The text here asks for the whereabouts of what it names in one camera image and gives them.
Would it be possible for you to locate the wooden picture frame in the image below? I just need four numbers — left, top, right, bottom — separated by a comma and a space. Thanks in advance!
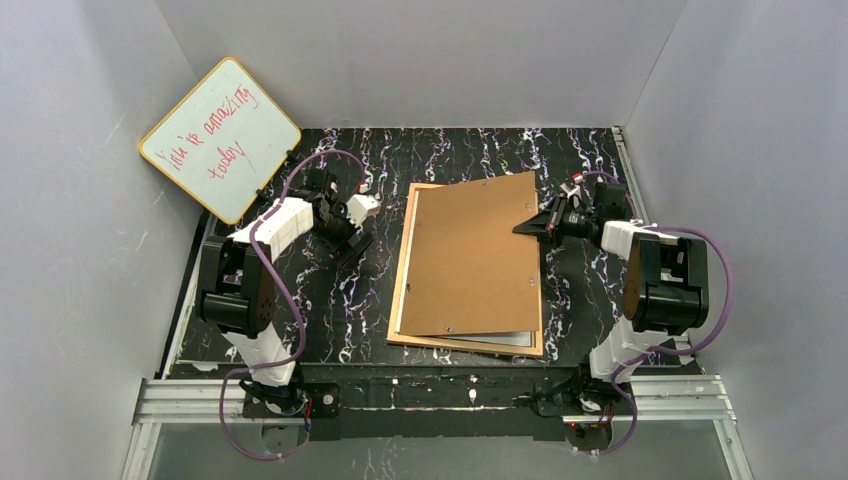
386, 182, 546, 359

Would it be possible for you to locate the brown frame backing board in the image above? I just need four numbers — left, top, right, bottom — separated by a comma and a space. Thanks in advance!
398, 170, 545, 338

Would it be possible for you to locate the printed colour photo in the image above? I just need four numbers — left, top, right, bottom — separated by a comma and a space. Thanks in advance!
394, 188, 535, 348

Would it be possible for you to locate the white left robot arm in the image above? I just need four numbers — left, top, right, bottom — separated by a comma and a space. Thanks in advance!
194, 169, 380, 387

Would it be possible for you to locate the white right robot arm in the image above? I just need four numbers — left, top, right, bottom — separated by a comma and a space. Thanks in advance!
513, 182, 709, 385

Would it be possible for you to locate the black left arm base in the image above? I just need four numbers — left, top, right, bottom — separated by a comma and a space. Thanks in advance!
239, 380, 341, 419

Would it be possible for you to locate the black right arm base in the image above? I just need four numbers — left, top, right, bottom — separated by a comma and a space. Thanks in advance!
531, 378, 624, 418

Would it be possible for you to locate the yellow-edged whiteboard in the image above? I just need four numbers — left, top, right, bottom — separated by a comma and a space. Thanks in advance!
138, 57, 302, 225

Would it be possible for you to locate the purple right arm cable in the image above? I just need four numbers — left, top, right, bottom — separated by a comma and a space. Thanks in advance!
573, 170, 737, 457

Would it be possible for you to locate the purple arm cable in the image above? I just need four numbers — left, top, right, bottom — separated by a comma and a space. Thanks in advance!
573, 170, 737, 457
218, 149, 370, 463

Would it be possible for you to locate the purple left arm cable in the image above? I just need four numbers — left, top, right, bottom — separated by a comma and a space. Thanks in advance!
218, 149, 370, 463

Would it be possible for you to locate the aluminium mounting rail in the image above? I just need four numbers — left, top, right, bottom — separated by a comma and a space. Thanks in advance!
133, 374, 736, 425

